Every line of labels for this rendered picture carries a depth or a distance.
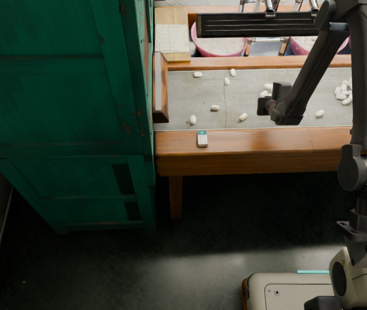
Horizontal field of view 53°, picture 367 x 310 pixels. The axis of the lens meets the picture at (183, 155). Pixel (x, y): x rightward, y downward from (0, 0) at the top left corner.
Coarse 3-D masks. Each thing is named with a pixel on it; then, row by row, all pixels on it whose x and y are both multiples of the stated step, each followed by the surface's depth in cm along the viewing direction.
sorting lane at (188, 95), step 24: (168, 72) 157; (192, 72) 157; (216, 72) 157; (240, 72) 157; (264, 72) 158; (288, 72) 158; (336, 72) 158; (168, 96) 151; (192, 96) 151; (216, 96) 151; (240, 96) 151; (312, 96) 152; (216, 120) 145; (240, 120) 145; (264, 120) 146; (312, 120) 146; (336, 120) 146
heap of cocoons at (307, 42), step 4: (296, 36) 168; (300, 36) 168; (304, 36) 169; (308, 36) 168; (312, 36) 168; (316, 36) 168; (296, 40) 167; (300, 40) 167; (304, 40) 169; (308, 40) 168; (312, 40) 170; (300, 44) 166; (304, 44) 166; (308, 44) 167; (312, 44) 166; (296, 48) 166; (308, 48) 165
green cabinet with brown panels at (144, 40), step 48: (0, 0) 73; (48, 0) 73; (96, 0) 72; (144, 0) 108; (0, 48) 84; (48, 48) 84; (96, 48) 85; (144, 48) 122; (0, 96) 98; (48, 96) 99; (96, 96) 100; (144, 96) 98; (0, 144) 119; (48, 144) 119; (96, 144) 119; (144, 144) 119
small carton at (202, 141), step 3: (198, 132) 137; (201, 132) 137; (204, 132) 137; (198, 135) 136; (201, 135) 136; (204, 135) 136; (198, 138) 136; (201, 138) 136; (204, 138) 136; (198, 141) 135; (201, 141) 135; (204, 141) 135; (207, 141) 135; (198, 144) 135; (201, 144) 135; (204, 144) 135; (207, 144) 135
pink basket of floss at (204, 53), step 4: (192, 28) 166; (192, 32) 166; (192, 36) 164; (192, 40) 162; (196, 44) 161; (200, 48) 160; (244, 48) 160; (200, 52) 165; (204, 52) 161; (208, 52) 159; (236, 52) 159; (240, 52) 163; (200, 56) 169; (204, 56) 165; (208, 56) 162; (212, 56) 161; (216, 56) 160; (220, 56) 159; (224, 56) 159; (228, 56) 160; (232, 56) 161; (236, 56) 164
